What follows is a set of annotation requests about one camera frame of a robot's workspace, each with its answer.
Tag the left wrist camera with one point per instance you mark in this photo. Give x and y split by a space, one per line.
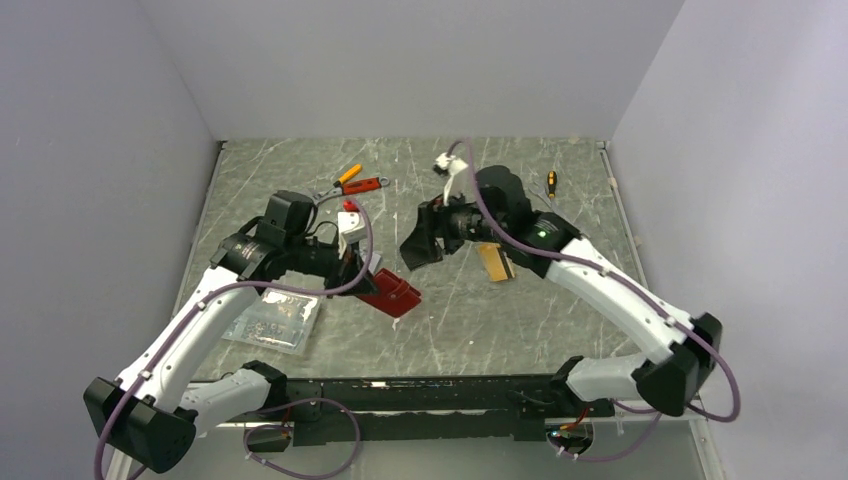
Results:
351 227

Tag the aluminium frame rail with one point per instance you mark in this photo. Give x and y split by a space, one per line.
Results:
572 439

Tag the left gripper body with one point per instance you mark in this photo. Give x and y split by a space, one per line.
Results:
321 258

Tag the red leather card holder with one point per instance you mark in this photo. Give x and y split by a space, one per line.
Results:
395 296

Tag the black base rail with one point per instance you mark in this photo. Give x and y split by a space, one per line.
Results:
519 407

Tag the red handled adjustable wrench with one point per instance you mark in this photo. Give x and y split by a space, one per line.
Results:
352 188

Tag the clear plastic screw box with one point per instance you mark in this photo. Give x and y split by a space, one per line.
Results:
277 320

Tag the orange handled pliers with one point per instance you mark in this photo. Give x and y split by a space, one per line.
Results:
347 175

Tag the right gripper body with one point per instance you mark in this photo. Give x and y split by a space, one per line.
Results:
470 222

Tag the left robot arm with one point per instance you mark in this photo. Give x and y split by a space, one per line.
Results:
192 331

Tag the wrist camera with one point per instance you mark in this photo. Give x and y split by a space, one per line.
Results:
456 172
351 227

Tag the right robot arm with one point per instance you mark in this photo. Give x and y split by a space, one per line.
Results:
676 349

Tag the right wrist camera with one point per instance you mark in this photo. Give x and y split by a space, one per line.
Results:
456 172

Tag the orange black screwdriver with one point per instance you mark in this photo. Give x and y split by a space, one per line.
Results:
551 184

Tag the silver credit card stack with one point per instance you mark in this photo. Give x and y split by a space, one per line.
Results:
375 263

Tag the silver open end wrench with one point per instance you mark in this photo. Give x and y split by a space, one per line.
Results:
540 191

